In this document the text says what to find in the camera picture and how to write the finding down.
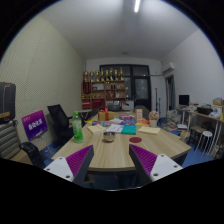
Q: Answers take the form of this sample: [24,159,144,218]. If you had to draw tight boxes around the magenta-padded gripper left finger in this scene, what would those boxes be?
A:
[43,144,95,187]

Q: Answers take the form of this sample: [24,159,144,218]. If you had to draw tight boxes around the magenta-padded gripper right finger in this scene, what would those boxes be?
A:
[128,143,184,187]

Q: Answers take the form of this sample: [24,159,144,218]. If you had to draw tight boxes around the green drink bottle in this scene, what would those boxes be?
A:
[71,110,85,144]

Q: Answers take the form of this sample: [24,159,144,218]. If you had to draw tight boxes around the black chair backrest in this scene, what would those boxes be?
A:
[19,141,46,169]

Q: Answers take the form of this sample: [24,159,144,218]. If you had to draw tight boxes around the flat round red coaster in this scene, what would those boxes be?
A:
[128,136,143,144]

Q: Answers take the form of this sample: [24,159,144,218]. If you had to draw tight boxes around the black office chair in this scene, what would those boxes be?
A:
[46,103,74,146]

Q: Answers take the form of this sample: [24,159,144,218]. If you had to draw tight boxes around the orange red book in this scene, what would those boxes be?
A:
[135,120,151,127]

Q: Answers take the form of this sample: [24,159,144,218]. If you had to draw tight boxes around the purple sign board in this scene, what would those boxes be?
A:
[21,109,49,142]

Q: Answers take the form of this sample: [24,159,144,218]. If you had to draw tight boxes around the potted pink flowers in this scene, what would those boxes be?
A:
[148,110,161,128]

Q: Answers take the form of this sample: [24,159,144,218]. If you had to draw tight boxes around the teal book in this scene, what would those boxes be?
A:
[120,124,138,136]

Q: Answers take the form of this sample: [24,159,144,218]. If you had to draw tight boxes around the yellow notepad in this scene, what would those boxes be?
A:
[86,123,107,135]

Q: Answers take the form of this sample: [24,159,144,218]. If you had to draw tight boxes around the white round stool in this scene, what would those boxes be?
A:
[194,130,213,153]

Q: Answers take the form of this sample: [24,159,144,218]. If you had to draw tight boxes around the small metal bowl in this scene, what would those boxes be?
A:
[102,131,116,143]

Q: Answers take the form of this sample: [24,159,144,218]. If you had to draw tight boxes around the orange standing card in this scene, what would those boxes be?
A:
[134,108,144,122]

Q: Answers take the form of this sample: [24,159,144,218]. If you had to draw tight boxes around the blue book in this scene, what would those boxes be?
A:
[91,120,111,128]

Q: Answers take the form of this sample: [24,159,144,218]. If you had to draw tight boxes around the pink box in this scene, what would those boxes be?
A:
[119,114,135,121]

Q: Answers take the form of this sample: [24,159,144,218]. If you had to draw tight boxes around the white paper document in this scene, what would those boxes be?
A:
[105,123,125,134]

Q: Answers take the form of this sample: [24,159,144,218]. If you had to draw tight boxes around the wooden side desk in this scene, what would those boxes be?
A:
[176,106,224,158]

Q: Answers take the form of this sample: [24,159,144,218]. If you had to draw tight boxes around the yellow gift box red ribbon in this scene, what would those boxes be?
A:
[97,107,116,122]

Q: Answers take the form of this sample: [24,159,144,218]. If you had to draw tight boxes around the computer monitor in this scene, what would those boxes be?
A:
[178,94,191,107]

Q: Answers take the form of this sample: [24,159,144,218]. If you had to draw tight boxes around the dark suitcase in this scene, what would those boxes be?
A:
[0,81,17,125]

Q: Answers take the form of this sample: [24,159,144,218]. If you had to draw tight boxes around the wooden shelf unit with trophies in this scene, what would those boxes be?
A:
[81,67,128,111]

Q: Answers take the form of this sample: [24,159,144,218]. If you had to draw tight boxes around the ceiling tube light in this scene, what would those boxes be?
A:
[133,0,142,14]

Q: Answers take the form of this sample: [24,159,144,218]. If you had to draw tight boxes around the white wall air conditioner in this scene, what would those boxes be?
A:
[161,61,176,75]

